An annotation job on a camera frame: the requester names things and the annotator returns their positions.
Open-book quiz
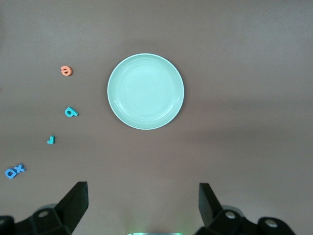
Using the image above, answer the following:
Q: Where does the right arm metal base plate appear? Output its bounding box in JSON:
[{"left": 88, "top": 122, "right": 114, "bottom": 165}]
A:
[{"left": 127, "top": 231, "right": 183, "bottom": 235}]

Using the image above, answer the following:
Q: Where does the teal foam letter d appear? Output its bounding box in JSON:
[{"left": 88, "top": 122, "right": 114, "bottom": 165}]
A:
[{"left": 65, "top": 107, "right": 79, "bottom": 118}]

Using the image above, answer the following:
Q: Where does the orange foam letter e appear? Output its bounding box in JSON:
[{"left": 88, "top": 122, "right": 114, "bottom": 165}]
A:
[{"left": 60, "top": 65, "right": 73, "bottom": 77}]

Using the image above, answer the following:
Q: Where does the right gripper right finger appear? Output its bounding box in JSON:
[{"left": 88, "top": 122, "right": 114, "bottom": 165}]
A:
[{"left": 195, "top": 183, "right": 298, "bottom": 235}]

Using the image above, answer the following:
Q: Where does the brown table cover mat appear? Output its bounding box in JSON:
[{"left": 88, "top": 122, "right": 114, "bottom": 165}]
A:
[{"left": 0, "top": 0, "right": 313, "bottom": 235}]

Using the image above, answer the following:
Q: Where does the pale green round plate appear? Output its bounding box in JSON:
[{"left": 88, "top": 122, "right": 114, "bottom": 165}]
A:
[{"left": 107, "top": 53, "right": 185, "bottom": 130}]

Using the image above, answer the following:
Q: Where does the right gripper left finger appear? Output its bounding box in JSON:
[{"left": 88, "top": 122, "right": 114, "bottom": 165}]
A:
[{"left": 0, "top": 181, "right": 89, "bottom": 235}]

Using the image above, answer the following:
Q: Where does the blue foam capital D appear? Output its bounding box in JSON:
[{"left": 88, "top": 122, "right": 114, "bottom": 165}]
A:
[{"left": 4, "top": 167, "right": 17, "bottom": 180}]

